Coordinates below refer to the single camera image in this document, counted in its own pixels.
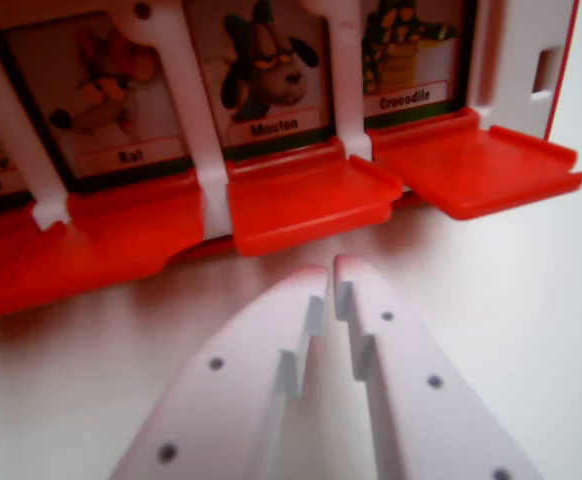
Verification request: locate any red flap below Rat card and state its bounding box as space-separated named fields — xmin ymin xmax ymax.
xmin=0 ymin=167 xmax=207 ymax=319

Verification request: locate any red flap below Mouton card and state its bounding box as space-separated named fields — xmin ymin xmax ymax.
xmin=225 ymin=137 xmax=405 ymax=259

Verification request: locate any red flap below Crocodile card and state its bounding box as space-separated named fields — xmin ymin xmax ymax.
xmin=365 ymin=107 xmax=582 ymax=221

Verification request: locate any red and white game board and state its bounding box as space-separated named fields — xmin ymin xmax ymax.
xmin=0 ymin=0 xmax=582 ymax=319

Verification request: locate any Rat picture card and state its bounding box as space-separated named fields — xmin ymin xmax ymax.
xmin=0 ymin=9 xmax=195 ymax=194

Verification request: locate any Mouton picture card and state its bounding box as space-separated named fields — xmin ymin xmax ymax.
xmin=183 ymin=0 xmax=340 ymax=161

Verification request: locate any Crocodile picture card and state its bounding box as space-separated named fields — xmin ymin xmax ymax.
xmin=358 ymin=0 xmax=467 ymax=119

